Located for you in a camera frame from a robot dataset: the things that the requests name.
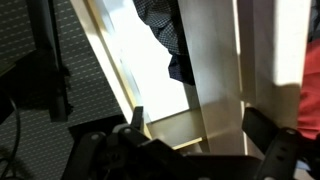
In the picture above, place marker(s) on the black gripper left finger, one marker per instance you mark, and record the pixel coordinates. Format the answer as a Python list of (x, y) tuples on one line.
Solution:
[(140, 156)]

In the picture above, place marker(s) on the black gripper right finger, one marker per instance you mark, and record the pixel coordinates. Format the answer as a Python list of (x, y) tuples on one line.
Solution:
[(278, 146)]

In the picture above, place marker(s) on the red cloth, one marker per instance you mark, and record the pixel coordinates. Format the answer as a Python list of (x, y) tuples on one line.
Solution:
[(311, 93)]

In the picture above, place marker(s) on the small black cloth item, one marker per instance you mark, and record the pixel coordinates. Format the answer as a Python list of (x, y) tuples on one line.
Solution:
[(316, 20)]

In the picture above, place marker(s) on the dark checked cloth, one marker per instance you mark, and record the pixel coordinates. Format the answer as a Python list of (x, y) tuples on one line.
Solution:
[(160, 23)]

